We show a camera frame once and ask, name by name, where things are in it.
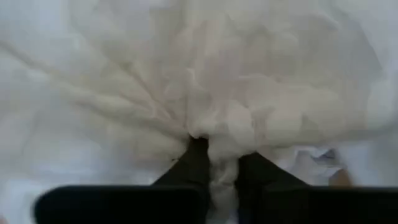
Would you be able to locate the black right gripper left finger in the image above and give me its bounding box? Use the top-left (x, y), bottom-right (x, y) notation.
top-left (33, 136), bottom-right (211, 224)

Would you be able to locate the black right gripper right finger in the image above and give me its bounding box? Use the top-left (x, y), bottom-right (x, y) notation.
top-left (235, 151), bottom-right (398, 224)

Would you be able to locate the white fluffy garment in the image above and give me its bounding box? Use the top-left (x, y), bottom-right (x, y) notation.
top-left (0, 0), bottom-right (398, 224)

